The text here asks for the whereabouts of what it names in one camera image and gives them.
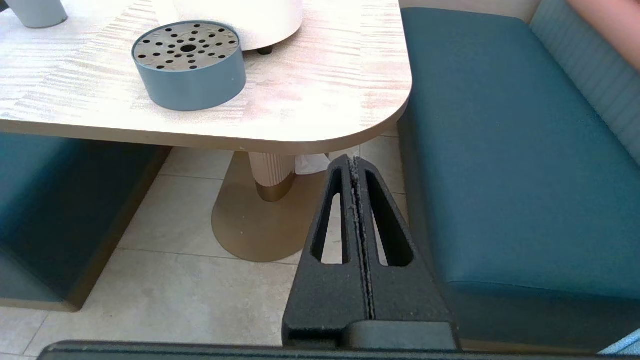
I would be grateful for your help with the crumpled white paper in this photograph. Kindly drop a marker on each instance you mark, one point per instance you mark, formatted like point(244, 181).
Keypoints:
point(311, 164)

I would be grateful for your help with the blue upholstered sofa bench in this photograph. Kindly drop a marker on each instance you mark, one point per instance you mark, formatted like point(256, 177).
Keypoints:
point(500, 175)
point(50, 215)

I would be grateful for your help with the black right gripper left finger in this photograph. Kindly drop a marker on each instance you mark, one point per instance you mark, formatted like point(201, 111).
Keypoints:
point(325, 300)

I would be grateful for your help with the grey-blue plastic cup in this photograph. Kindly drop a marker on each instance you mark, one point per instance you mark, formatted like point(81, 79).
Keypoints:
point(37, 15)

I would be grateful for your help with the large clear water dispenser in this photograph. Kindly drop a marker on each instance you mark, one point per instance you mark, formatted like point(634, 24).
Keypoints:
point(260, 20)

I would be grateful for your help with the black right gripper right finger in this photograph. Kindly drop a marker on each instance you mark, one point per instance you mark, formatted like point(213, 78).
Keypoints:
point(405, 295)

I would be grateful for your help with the grey perforated drip tray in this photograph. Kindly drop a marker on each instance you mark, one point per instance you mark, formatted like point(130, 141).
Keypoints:
point(192, 87)

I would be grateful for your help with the pink bolster cushion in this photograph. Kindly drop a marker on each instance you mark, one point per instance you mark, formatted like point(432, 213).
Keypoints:
point(615, 25)

